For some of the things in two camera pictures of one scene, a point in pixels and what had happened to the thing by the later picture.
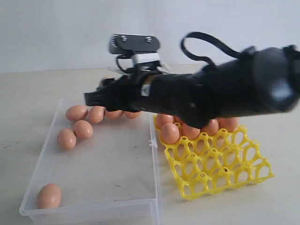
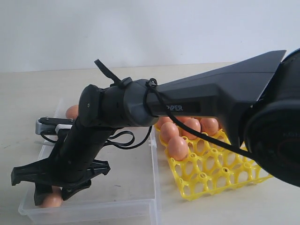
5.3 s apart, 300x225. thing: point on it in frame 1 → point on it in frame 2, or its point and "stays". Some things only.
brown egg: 49,196 stays
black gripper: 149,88 → 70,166
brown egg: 212,128 stays
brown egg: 162,119 stays
